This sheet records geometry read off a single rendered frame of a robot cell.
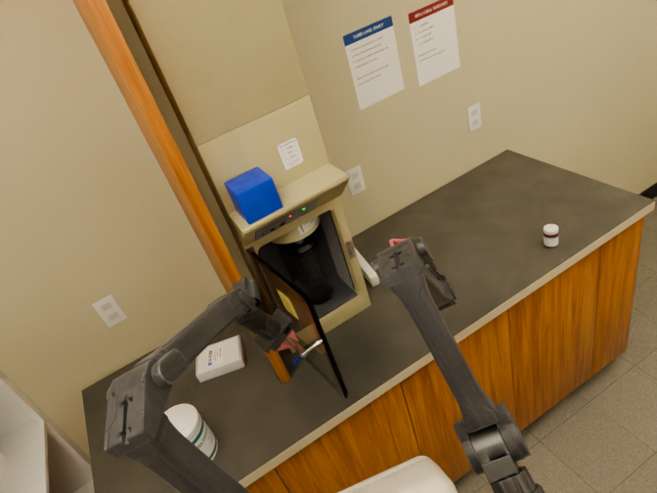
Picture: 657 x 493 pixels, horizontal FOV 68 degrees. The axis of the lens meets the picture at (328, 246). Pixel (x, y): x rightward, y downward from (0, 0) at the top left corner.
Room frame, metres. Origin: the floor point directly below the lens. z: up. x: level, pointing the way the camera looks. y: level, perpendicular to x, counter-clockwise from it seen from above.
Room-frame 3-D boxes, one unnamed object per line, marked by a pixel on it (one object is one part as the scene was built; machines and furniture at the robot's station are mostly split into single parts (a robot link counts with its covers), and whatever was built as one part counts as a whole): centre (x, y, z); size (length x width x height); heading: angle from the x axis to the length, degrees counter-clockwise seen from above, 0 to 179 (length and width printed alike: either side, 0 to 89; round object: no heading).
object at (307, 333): (1.01, 0.15, 1.19); 0.30 x 0.01 x 0.40; 24
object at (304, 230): (1.31, 0.09, 1.34); 0.18 x 0.18 x 0.05
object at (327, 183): (1.16, 0.06, 1.46); 0.32 x 0.11 x 0.10; 108
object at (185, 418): (0.90, 0.55, 1.01); 0.13 x 0.13 x 0.15
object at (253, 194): (1.13, 0.14, 1.55); 0.10 x 0.10 x 0.09; 18
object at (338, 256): (1.33, 0.11, 1.19); 0.26 x 0.24 x 0.35; 108
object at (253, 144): (1.33, 0.11, 1.32); 0.32 x 0.25 x 0.77; 108
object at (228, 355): (1.23, 0.47, 0.96); 0.16 x 0.12 x 0.04; 92
